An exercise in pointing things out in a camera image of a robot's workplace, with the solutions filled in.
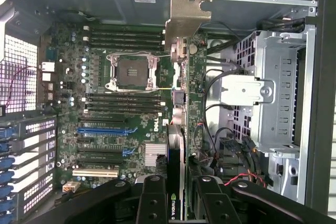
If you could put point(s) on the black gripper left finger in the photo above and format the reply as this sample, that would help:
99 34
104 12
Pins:
153 208

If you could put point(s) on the black short expansion slot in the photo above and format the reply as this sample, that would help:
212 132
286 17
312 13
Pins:
85 140

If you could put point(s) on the metal disk bay cage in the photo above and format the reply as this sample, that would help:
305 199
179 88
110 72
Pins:
278 77

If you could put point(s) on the white expansion slot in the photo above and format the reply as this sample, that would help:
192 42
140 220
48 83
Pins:
94 173

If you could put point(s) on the blue expansion slot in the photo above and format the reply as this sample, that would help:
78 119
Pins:
99 130

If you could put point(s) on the green motherboard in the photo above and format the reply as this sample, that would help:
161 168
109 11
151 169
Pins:
65 134

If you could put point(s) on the silver chipset heat sink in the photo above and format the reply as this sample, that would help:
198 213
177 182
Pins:
155 154

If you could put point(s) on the open black PC case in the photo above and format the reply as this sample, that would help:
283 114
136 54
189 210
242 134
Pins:
131 6

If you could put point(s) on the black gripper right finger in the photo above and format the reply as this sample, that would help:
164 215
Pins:
218 208

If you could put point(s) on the white power connector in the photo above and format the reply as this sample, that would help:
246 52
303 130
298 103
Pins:
71 186

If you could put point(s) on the CPU socket with metal frame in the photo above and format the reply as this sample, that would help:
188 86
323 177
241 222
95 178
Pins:
131 72

